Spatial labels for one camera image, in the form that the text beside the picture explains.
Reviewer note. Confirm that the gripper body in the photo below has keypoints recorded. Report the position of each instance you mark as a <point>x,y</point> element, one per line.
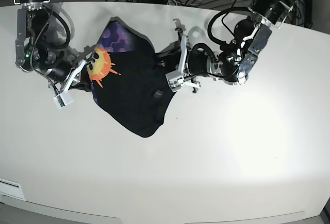
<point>58,71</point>
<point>199,61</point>

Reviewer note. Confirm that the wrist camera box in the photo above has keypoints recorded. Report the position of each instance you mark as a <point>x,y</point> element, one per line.
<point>62,99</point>
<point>175,80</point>

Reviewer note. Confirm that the black T-shirt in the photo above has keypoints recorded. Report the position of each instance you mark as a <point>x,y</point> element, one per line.
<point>126,80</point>

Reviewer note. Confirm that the white label plate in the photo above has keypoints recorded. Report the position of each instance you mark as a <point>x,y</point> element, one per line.
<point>11,189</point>

